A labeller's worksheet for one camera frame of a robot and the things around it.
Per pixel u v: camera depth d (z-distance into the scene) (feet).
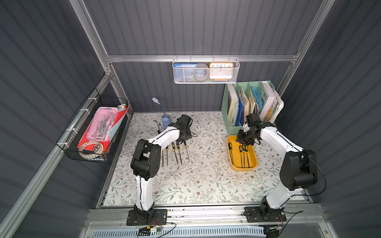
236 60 5.81
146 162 1.78
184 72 2.77
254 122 2.38
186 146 3.26
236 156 3.09
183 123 2.55
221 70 2.91
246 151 3.16
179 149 3.24
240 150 3.18
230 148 3.22
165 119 3.45
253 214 2.42
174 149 3.24
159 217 2.41
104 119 2.44
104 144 2.24
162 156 3.15
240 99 3.19
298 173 1.56
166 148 3.25
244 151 3.18
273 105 3.16
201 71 2.95
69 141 1.99
